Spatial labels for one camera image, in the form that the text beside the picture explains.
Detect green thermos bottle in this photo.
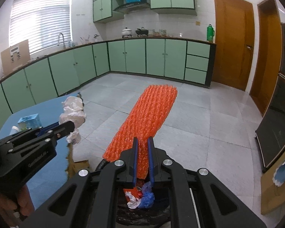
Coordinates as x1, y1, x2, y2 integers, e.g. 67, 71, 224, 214
206, 24, 215, 43

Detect green lower kitchen cabinets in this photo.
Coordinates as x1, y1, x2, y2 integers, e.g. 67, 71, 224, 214
0, 37, 216, 128

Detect black lined trash bin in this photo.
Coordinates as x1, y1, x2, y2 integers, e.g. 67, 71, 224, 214
94, 158, 171, 228

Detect black wok pan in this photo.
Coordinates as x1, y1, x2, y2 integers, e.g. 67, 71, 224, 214
135, 27, 149, 37

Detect person left hand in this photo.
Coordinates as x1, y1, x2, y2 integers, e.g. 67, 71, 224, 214
0, 185, 35, 220

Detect cardboard box on counter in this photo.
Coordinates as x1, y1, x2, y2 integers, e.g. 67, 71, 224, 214
1, 40, 31, 76

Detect light blue small box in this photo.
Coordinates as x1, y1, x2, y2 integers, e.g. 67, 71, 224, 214
18, 113, 42, 130

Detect black range hood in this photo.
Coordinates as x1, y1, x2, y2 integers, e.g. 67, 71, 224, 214
114, 2, 150, 14

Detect wooden door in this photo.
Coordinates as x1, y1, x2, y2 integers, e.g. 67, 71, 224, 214
213, 0, 255, 91
250, 0, 282, 115

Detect dark glass cabinet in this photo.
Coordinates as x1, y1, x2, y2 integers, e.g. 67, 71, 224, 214
256, 23, 285, 173

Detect orange foam net sleeve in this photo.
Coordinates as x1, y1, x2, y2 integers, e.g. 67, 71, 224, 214
103, 84, 177, 179

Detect white window blinds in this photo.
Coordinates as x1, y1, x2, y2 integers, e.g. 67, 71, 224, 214
9, 0, 72, 54

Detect blue plastic bag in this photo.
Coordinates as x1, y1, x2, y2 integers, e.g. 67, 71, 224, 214
138, 182, 155, 209

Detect white cooking pot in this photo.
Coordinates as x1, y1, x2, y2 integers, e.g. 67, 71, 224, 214
121, 27, 133, 38

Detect white tissue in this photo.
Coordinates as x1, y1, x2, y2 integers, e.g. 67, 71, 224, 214
125, 192, 141, 209

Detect chrome kitchen faucet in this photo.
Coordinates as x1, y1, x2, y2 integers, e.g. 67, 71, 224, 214
57, 32, 66, 49

